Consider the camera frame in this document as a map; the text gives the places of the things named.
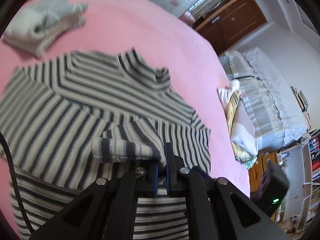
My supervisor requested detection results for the bookshelf with books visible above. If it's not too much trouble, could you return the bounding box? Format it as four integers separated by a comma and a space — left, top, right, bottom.
291, 86, 319, 232

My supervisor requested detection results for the brown wooden door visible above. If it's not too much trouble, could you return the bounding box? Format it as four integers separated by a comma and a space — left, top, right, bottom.
198, 0, 267, 55

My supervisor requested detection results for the black cable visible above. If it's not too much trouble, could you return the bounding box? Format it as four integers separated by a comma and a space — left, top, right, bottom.
0, 131, 35, 234

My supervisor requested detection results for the grey covered sofa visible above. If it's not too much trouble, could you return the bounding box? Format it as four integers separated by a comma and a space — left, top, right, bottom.
219, 47, 310, 153

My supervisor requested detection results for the pile of pastel clothes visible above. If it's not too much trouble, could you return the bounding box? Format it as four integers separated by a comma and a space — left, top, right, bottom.
217, 79, 258, 170

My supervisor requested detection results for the grey white striped sweater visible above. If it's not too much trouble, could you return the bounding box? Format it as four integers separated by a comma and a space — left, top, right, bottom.
1, 50, 210, 228

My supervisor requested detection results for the folded grey knit sweater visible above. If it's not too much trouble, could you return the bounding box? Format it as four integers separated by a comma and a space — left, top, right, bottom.
3, 0, 88, 58

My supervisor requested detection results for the pink bed blanket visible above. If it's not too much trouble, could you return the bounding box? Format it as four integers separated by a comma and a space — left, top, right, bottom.
0, 0, 251, 240

